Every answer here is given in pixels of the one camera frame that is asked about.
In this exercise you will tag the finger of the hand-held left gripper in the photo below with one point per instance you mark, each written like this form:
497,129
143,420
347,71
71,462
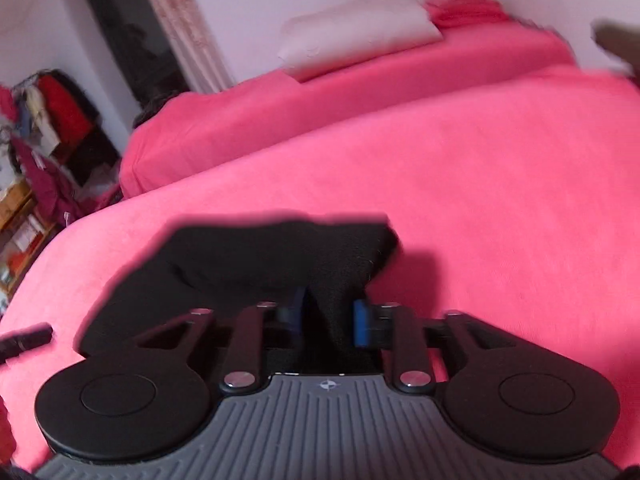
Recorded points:
27,338

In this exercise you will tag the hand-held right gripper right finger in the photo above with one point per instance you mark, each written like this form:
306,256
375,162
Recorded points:
364,324

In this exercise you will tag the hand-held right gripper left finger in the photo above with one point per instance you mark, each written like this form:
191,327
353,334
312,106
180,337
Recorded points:
292,317

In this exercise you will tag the black pants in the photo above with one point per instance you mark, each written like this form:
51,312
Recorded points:
275,255

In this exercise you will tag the wooden shelf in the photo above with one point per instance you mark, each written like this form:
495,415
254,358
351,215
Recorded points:
20,240

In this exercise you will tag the pink plush blanket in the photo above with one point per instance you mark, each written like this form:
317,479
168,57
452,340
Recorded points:
450,200

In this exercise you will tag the magenta hanging garment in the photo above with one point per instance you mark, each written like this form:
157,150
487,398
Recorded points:
47,180

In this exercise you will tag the black hanging garment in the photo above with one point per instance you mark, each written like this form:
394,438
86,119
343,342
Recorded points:
92,155

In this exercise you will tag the pink bed cover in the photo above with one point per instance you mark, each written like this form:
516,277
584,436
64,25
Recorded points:
320,95

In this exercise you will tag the cream hanging garment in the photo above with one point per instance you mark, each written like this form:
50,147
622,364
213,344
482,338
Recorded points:
37,110

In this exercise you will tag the red hanging jacket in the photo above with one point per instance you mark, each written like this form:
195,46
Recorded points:
65,105

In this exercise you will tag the dark cloth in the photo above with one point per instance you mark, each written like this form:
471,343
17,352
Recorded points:
152,107

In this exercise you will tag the pale pink satin pillow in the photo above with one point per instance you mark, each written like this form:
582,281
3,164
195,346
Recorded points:
350,30

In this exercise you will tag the patterned pink curtain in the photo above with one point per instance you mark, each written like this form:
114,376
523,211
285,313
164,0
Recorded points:
185,25

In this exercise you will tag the dark door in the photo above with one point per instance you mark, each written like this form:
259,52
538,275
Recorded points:
130,30

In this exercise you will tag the folded red blanket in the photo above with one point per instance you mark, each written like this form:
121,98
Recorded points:
465,7

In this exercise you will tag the dark brown object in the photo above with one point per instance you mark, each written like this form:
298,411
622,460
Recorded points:
617,42

